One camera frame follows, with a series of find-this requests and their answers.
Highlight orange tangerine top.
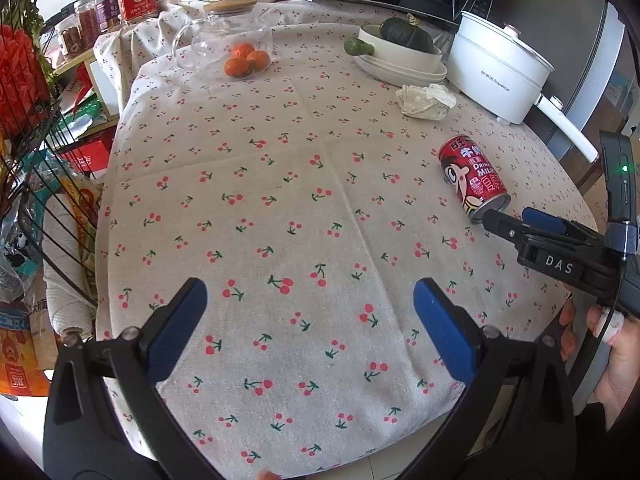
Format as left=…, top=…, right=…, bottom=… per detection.
left=231, top=42, right=255, bottom=58

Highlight glass teapot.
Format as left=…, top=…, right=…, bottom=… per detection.
left=171, top=0, right=273, bottom=81

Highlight black wire rack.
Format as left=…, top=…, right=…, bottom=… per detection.
left=1, top=0, right=101, bottom=306

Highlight cherry print tablecloth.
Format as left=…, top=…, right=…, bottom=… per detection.
left=94, top=0, right=593, bottom=479

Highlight orange tangerine right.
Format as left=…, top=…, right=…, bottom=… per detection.
left=246, top=50, right=271, bottom=73

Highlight person right hand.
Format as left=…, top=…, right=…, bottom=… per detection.
left=559, top=299, right=639, bottom=429

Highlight white electric cooking pot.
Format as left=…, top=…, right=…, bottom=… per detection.
left=446, top=11, right=599, bottom=162

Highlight white stacked bowls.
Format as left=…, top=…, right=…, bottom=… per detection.
left=356, top=25, right=447, bottom=82

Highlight orange tangerine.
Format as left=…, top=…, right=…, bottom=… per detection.
left=224, top=58, right=250, bottom=78
left=246, top=50, right=271, bottom=73
left=231, top=42, right=255, bottom=58

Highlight red drink can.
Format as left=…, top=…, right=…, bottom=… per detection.
left=438, top=136, right=511, bottom=223

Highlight dark green pumpkin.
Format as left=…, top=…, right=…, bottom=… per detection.
left=380, top=18, right=435, bottom=54

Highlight green avocado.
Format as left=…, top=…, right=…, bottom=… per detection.
left=343, top=37, right=375, bottom=56

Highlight orange tangerine left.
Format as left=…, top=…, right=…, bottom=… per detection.
left=224, top=58, right=250, bottom=78

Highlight grey refrigerator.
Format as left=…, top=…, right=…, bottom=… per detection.
left=489, top=0, right=628, bottom=144

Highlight white paper tissue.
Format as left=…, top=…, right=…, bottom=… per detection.
left=396, top=84, right=457, bottom=122

